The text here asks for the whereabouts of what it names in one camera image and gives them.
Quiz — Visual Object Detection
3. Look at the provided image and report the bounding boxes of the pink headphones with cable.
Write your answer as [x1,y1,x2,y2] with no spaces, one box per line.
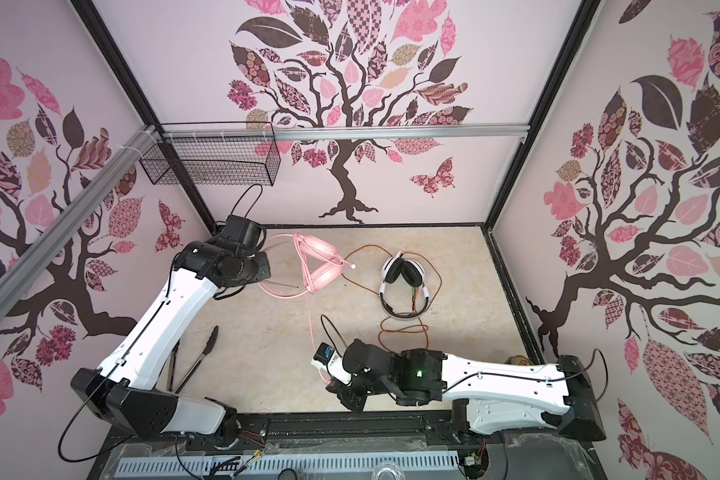
[257,232,361,385]

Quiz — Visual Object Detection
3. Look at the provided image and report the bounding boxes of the white black headphones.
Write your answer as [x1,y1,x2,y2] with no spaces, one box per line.
[377,251,432,319]

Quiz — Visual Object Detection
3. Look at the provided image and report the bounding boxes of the orange headphone cable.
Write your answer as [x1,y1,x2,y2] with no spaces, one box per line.
[341,242,444,356]

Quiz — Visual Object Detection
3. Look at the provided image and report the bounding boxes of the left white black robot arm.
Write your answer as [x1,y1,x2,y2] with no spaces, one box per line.
[71,215,271,448]

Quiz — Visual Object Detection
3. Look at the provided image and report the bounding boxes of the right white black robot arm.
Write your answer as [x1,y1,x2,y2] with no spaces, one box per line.
[312,339,606,442]

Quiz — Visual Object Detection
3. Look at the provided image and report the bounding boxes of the green drink can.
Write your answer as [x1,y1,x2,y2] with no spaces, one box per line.
[506,355,531,366]

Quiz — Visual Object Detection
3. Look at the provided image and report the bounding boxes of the black tongs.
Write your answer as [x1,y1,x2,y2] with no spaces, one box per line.
[164,325,220,394]

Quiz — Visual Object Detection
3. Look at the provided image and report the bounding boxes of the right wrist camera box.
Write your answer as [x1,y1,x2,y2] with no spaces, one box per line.
[311,342,352,385]

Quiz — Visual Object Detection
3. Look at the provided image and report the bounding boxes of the white slotted cable duct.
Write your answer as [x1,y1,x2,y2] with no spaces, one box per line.
[113,451,459,479]

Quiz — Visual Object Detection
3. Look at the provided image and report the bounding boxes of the black wire mesh basket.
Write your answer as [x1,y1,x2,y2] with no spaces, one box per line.
[140,120,281,186]

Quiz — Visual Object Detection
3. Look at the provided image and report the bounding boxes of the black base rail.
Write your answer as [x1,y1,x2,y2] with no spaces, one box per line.
[88,410,606,479]

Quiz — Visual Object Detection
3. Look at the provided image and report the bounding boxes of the back aluminium rail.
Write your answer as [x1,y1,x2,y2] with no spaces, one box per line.
[162,123,530,141]

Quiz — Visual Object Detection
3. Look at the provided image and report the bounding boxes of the aluminium rail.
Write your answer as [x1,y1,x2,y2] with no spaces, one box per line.
[0,125,159,322]
[162,123,530,141]

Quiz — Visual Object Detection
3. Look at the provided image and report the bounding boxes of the left aluminium rail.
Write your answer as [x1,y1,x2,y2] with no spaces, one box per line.
[0,125,159,322]

